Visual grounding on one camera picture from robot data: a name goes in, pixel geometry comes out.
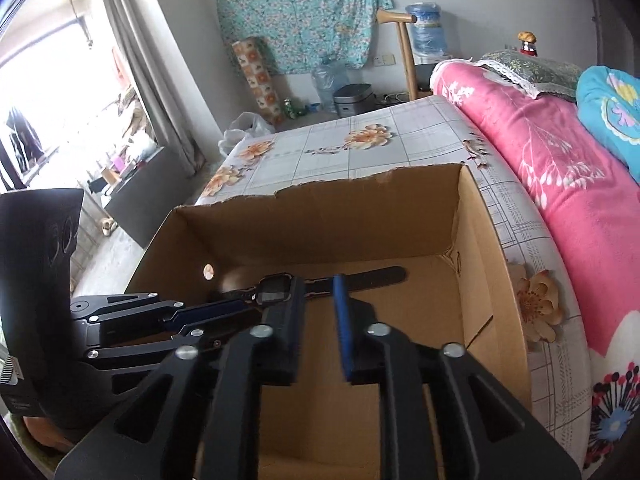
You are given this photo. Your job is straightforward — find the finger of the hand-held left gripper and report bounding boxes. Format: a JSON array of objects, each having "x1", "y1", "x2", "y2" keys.
[
  {"x1": 70, "y1": 291, "x2": 263, "y2": 333},
  {"x1": 75, "y1": 322, "x2": 236, "y2": 397}
]

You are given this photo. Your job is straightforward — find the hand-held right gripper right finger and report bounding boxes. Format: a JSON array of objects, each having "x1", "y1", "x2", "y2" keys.
[{"x1": 332, "y1": 274, "x2": 583, "y2": 480}]

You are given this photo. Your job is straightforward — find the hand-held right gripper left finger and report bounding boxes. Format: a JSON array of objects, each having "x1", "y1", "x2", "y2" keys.
[{"x1": 54, "y1": 275, "x2": 308, "y2": 480}]

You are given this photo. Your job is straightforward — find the black and purple smartwatch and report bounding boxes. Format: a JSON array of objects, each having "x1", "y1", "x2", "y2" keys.
[{"x1": 222, "y1": 266, "x2": 407, "y2": 309}]

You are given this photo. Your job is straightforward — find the brown cardboard box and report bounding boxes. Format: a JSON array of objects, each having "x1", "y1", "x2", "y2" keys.
[{"x1": 122, "y1": 162, "x2": 534, "y2": 480}]

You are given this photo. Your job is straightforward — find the dark cabinet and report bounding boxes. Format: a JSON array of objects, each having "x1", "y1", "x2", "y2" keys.
[{"x1": 102, "y1": 146, "x2": 174, "y2": 249}]

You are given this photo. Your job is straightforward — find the black hanging garment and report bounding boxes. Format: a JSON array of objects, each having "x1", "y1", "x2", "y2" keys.
[{"x1": 2, "y1": 106, "x2": 46, "y2": 181}]

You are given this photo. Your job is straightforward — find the white plastic bag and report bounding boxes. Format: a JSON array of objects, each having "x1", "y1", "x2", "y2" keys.
[{"x1": 217, "y1": 111, "x2": 275, "y2": 156}]

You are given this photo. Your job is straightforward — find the floral tablecloth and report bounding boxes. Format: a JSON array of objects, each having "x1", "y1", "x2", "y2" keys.
[{"x1": 192, "y1": 95, "x2": 594, "y2": 472}]

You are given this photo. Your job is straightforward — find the grey rice cooker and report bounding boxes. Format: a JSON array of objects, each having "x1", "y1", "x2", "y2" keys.
[{"x1": 332, "y1": 83, "x2": 376, "y2": 120}]

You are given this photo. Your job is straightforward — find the patterned rolled mat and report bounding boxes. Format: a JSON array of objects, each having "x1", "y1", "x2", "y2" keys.
[{"x1": 231, "y1": 37, "x2": 284, "y2": 126}]

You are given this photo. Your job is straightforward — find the grey curtain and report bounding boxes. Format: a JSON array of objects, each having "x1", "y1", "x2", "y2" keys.
[{"x1": 95, "y1": 0, "x2": 206, "y2": 176}]

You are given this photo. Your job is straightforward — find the pink floral blanket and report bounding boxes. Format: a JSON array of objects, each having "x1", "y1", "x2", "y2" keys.
[{"x1": 432, "y1": 57, "x2": 640, "y2": 472}]

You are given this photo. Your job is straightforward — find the wooden chair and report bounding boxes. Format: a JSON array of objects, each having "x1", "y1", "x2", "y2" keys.
[{"x1": 375, "y1": 9, "x2": 434, "y2": 102}]

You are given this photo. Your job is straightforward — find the large blue water bottle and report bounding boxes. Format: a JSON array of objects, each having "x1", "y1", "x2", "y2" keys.
[{"x1": 405, "y1": 2, "x2": 449, "y2": 59}]

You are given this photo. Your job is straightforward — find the green floral pillow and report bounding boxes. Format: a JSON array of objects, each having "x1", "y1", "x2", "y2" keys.
[{"x1": 475, "y1": 50, "x2": 584, "y2": 104}]

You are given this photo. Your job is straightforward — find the blue patterned blanket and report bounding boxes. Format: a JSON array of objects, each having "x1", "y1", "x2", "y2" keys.
[{"x1": 575, "y1": 65, "x2": 640, "y2": 184}]

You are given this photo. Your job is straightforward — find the teal floral wall cloth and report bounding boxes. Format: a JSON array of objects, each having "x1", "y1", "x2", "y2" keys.
[{"x1": 212, "y1": 0, "x2": 396, "y2": 76}]

